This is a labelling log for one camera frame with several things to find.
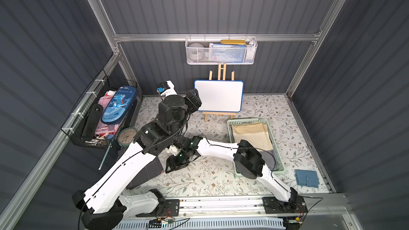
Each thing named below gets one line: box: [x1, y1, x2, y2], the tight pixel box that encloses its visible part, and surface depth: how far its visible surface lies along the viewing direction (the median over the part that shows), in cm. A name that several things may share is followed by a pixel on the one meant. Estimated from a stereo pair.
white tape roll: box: [186, 42, 206, 62], surface depth 89 cm
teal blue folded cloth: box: [294, 169, 321, 188], surface depth 82 cm
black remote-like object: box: [81, 103, 104, 141], surface depth 65 cm
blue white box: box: [209, 42, 247, 64], surface depth 88 cm
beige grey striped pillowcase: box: [231, 122, 277, 170], surface depth 93 cm
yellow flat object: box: [220, 39, 247, 46], surface depth 90 cm
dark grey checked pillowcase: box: [126, 155, 165, 190], surface depth 85 cm
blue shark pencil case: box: [100, 85, 138, 126], surface depth 69 cm
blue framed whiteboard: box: [193, 79, 244, 113], surface depth 94 cm
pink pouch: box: [94, 90, 119, 139], surface depth 68 cm
